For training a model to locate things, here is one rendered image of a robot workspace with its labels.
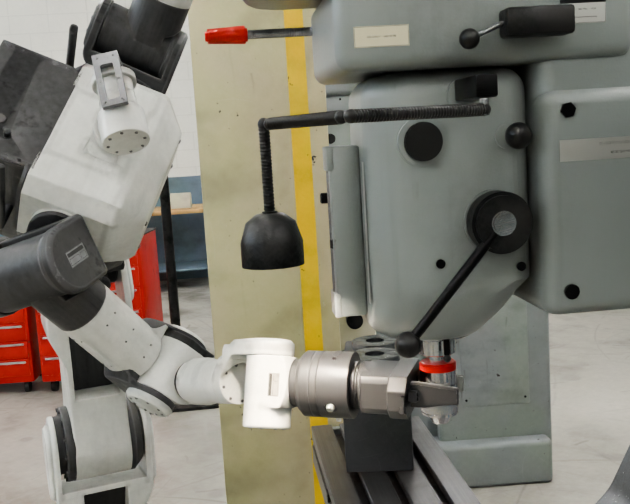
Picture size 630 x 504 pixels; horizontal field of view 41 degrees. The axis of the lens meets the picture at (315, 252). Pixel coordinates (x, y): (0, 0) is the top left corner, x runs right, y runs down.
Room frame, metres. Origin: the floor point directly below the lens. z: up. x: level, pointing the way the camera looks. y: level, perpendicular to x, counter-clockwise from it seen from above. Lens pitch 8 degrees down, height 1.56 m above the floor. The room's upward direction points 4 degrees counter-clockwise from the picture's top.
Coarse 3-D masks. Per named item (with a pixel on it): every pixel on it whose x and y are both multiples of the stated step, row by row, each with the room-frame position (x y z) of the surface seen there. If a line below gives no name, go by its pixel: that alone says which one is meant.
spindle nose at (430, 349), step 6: (426, 342) 1.05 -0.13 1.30; (432, 342) 1.04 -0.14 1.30; (438, 342) 1.04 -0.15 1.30; (450, 342) 1.04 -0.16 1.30; (426, 348) 1.05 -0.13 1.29; (432, 348) 1.04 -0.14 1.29; (438, 348) 1.04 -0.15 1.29; (450, 348) 1.04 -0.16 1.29; (420, 354) 1.06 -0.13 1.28; (426, 354) 1.05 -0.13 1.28; (432, 354) 1.04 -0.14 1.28; (438, 354) 1.04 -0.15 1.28; (450, 354) 1.04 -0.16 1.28
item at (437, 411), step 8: (424, 376) 1.05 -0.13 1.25; (432, 376) 1.04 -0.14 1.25; (440, 376) 1.04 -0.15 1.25; (448, 376) 1.04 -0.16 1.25; (456, 376) 1.06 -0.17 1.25; (440, 384) 1.04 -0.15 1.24; (448, 384) 1.04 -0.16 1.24; (456, 384) 1.05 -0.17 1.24; (424, 408) 1.05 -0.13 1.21; (432, 408) 1.04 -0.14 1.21; (440, 408) 1.04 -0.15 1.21; (448, 408) 1.04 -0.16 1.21; (456, 408) 1.05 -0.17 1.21; (432, 416) 1.04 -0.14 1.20; (440, 416) 1.04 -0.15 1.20; (448, 416) 1.04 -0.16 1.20
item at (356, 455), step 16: (368, 336) 1.64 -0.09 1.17; (384, 336) 1.63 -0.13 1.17; (368, 352) 1.52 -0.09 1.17; (384, 352) 1.51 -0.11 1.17; (368, 416) 1.44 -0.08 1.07; (384, 416) 1.44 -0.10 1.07; (352, 432) 1.45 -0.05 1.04; (368, 432) 1.44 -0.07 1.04; (384, 432) 1.44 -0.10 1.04; (400, 432) 1.44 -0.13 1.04; (352, 448) 1.45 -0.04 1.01; (368, 448) 1.44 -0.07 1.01; (384, 448) 1.44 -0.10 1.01; (400, 448) 1.44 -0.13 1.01; (352, 464) 1.45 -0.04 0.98; (368, 464) 1.44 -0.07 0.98; (384, 464) 1.44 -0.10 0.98; (400, 464) 1.44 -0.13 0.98
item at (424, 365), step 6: (426, 360) 1.07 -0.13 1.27; (420, 366) 1.06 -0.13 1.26; (426, 366) 1.05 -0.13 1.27; (432, 366) 1.04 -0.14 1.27; (438, 366) 1.04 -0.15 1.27; (444, 366) 1.04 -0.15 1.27; (450, 366) 1.04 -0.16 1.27; (426, 372) 1.05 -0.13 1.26; (432, 372) 1.04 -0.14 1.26; (438, 372) 1.04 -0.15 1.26; (444, 372) 1.04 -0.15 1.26
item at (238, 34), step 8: (208, 32) 1.13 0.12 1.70; (216, 32) 1.13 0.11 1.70; (224, 32) 1.13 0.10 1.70; (232, 32) 1.13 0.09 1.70; (240, 32) 1.13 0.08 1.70; (248, 32) 1.14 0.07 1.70; (256, 32) 1.14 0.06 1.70; (264, 32) 1.14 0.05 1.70; (272, 32) 1.14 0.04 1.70; (280, 32) 1.14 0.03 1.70; (288, 32) 1.14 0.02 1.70; (296, 32) 1.14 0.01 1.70; (304, 32) 1.14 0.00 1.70; (312, 32) 1.14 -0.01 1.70; (208, 40) 1.13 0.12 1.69; (216, 40) 1.13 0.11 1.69; (224, 40) 1.13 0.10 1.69; (232, 40) 1.13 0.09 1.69; (240, 40) 1.13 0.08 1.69
